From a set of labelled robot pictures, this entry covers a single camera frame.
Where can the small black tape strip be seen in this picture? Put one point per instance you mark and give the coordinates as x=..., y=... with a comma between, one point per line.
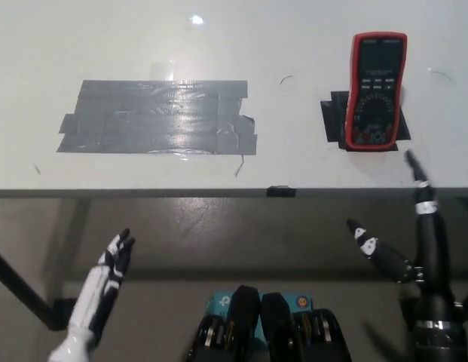
x=280, y=191

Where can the black diagonal table brace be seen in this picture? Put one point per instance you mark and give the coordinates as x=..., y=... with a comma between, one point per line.
x=15, y=281

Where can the black tape patch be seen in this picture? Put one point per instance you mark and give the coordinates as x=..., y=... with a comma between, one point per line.
x=333, y=120

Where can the grey duct tape patch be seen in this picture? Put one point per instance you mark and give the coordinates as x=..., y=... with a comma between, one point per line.
x=143, y=120

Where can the black table foot bracket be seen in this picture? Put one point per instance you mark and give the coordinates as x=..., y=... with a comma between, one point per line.
x=407, y=313
x=64, y=313

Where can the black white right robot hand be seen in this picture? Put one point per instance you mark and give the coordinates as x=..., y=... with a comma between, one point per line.
x=433, y=264

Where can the red black digital multimeter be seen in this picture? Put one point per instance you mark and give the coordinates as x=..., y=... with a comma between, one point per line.
x=375, y=94

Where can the black teal robot torso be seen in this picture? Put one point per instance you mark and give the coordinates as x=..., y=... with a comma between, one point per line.
x=248, y=313

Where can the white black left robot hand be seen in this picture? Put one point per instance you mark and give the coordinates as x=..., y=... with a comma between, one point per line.
x=101, y=290

